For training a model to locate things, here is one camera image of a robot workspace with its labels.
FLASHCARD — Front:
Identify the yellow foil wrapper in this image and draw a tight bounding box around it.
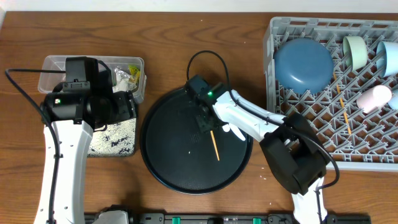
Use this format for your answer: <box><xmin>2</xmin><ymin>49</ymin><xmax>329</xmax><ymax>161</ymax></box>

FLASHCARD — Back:
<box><xmin>114</xmin><ymin>65</ymin><xmax>141</xmax><ymax>91</ymax></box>

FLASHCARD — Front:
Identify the black rectangular tray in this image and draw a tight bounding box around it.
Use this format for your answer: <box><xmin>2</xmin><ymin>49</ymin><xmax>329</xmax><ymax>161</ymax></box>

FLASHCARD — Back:
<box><xmin>88</xmin><ymin>118</ymin><xmax>137</xmax><ymax>157</ymax></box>

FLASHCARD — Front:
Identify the green bowl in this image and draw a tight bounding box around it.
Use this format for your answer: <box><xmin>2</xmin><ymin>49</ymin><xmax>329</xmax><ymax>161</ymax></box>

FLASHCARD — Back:
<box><xmin>343</xmin><ymin>36</ymin><xmax>368</xmax><ymax>71</ymax></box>

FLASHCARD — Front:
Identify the blue plate with rice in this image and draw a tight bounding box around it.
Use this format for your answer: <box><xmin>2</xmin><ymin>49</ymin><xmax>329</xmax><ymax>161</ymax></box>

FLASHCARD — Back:
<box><xmin>274</xmin><ymin>38</ymin><xmax>333</xmax><ymax>94</ymax></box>

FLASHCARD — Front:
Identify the white napkin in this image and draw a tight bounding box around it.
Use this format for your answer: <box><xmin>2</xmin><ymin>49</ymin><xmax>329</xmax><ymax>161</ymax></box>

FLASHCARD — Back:
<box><xmin>113</xmin><ymin>77</ymin><xmax>129</xmax><ymax>93</ymax></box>

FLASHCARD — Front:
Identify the white plastic spoon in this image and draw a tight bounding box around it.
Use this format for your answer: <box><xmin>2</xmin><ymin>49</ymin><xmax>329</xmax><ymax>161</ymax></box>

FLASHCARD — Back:
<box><xmin>229</xmin><ymin>123</ymin><xmax>246</xmax><ymax>141</ymax></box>

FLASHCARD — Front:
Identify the white cup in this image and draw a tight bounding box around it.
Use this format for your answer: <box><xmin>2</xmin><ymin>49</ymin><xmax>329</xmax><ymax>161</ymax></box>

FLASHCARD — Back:
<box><xmin>356</xmin><ymin>85</ymin><xmax>392</xmax><ymax>113</ymax></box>

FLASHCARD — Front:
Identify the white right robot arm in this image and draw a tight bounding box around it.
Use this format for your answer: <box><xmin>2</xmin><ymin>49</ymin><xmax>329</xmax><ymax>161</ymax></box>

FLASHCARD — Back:
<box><xmin>185</xmin><ymin>80</ymin><xmax>333</xmax><ymax>223</ymax></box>

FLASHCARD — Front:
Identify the clear plastic bin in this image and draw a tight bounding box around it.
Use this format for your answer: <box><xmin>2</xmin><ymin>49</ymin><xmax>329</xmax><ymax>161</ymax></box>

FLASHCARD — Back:
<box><xmin>38</xmin><ymin>55</ymin><xmax>147</xmax><ymax>104</ymax></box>

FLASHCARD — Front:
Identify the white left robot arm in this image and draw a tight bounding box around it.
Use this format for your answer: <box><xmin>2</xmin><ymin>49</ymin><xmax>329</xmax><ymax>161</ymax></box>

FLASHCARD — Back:
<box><xmin>34</xmin><ymin>91</ymin><xmax>136</xmax><ymax>223</ymax></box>

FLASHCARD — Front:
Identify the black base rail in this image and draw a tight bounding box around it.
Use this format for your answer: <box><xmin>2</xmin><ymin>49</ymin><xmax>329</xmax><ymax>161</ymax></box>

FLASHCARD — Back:
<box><xmin>83</xmin><ymin>205</ymin><xmax>373</xmax><ymax>224</ymax></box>

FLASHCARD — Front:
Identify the grey dishwasher rack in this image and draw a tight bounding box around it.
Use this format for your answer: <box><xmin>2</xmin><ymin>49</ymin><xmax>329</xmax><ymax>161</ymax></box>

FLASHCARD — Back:
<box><xmin>263</xmin><ymin>17</ymin><xmax>397</xmax><ymax>172</ymax></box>

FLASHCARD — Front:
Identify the round black tray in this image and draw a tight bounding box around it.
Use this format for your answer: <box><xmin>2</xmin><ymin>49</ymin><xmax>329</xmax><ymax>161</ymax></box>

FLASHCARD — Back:
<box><xmin>140</xmin><ymin>88</ymin><xmax>253</xmax><ymax>195</ymax></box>

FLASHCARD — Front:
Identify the light blue cup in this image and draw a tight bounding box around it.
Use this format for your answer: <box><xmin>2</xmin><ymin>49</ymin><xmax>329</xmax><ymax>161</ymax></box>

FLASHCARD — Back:
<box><xmin>376</xmin><ymin>41</ymin><xmax>397</xmax><ymax>78</ymax></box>
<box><xmin>388</xmin><ymin>89</ymin><xmax>398</xmax><ymax>110</ymax></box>

